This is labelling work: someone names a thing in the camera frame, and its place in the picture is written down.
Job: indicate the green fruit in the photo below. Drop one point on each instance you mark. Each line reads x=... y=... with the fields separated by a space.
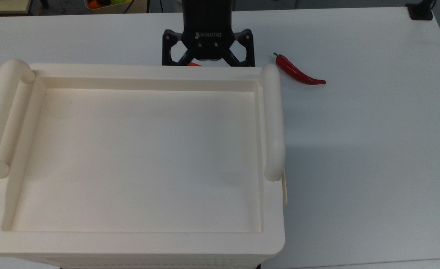
x=117 y=1

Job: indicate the small orange object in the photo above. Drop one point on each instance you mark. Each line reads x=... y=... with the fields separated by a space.
x=194 y=64

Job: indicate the wooden side table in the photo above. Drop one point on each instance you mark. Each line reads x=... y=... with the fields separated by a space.
x=3 y=6

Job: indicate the orange fruit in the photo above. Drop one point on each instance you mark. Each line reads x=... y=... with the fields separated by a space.
x=94 y=3

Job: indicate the bowl of fruit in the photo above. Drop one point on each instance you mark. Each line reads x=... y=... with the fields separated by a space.
x=134 y=6

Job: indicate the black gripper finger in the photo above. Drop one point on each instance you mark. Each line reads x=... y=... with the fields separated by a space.
x=168 y=45
x=244 y=45

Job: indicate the black table clamp mount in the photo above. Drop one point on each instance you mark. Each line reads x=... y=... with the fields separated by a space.
x=420 y=11

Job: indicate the red chili pepper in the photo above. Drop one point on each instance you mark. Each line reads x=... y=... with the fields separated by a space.
x=296 y=73

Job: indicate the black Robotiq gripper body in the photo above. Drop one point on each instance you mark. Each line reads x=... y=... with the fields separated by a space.
x=206 y=22

